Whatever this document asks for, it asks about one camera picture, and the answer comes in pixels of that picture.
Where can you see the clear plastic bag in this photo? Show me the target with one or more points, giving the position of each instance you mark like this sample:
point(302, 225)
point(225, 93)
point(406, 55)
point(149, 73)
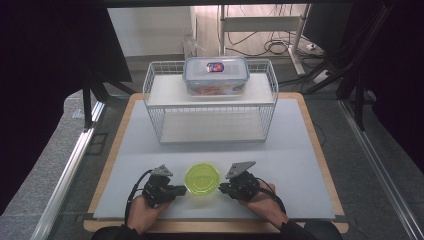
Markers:
point(190, 46)

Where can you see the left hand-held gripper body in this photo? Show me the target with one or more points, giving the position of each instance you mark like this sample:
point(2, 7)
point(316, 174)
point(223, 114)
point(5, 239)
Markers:
point(159, 191)

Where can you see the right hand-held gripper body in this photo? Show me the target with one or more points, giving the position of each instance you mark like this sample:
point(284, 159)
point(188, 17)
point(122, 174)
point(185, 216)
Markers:
point(241, 186)

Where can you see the black curtain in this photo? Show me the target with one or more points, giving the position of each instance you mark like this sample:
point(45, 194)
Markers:
point(40, 66)
point(396, 66)

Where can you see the wooden table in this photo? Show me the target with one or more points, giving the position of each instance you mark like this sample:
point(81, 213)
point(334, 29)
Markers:
point(213, 226)

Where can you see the person's right hand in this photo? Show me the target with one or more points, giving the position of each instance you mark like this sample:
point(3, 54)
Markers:
point(263, 206)

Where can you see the white power strip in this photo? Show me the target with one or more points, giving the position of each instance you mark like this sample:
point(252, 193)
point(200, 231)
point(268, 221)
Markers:
point(321, 76)

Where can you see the person's left hand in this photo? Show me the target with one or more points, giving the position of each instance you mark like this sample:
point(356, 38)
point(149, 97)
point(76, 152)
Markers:
point(145, 215)

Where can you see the grey table mat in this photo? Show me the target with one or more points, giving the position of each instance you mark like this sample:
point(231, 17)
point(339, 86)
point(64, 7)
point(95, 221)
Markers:
point(266, 160)

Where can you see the black metal stand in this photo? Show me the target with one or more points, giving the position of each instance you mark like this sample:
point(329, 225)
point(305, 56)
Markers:
point(359, 100)
point(87, 100)

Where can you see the clear lidded food container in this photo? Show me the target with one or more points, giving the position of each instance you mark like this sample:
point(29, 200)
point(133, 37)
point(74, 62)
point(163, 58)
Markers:
point(216, 75)

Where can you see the aluminium rail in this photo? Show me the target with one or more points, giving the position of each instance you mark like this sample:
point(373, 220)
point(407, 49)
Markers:
point(66, 173)
point(376, 160)

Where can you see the green plastic bowl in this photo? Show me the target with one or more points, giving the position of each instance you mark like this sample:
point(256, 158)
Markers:
point(202, 180)

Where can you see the white desk frame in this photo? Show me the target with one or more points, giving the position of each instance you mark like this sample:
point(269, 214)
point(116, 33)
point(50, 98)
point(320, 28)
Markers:
point(260, 24)

